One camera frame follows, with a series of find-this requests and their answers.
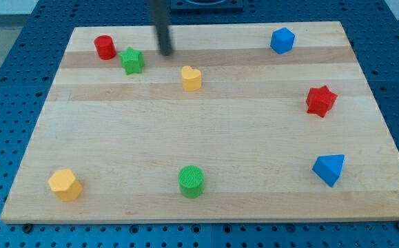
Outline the red cylinder block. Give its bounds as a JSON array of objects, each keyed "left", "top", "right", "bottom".
[{"left": 94, "top": 35, "right": 116, "bottom": 60}]

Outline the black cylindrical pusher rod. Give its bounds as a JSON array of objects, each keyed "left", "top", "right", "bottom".
[{"left": 149, "top": 0, "right": 173, "bottom": 56}]

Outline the red star block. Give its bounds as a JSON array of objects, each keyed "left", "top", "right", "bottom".
[{"left": 306, "top": 85, "right": 338, "bottom": 118}]

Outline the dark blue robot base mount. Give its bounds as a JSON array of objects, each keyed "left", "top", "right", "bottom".
[{"left": 168, "top": 0, "right": 244, "bottom": 14}]

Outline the yellow hexagon block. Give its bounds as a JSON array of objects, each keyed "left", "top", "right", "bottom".
[{"left": 48, "top": 169, "right": 83, "bottom": 202}]

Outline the blue cube block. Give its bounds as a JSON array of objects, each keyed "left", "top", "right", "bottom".
[{"left": 270, "top": 28, "right": 295, "bottom": 54}]

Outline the yellow heart block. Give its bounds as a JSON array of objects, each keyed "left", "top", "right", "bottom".
[{"left": 181, "top": 65, "right": 202, "bottom": 92}]

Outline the light wooden board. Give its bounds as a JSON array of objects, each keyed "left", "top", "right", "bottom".
[{"left": 1, "top": 21, "right": 399, "bottom": 224}]

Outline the blue triangular prism block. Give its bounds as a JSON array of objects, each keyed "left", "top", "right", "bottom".
[{"left": 312, "top": 154, "right": 345, "bottom": 187}]

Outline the green star block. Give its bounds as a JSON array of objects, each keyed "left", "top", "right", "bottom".
[{"left": 119, "top": 47, "right": 145, "bottom": 75}]

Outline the green cylinder block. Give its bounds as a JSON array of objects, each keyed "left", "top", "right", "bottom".
[{"left": 178, "top": 165, "right": 205, "bottom": 199}]

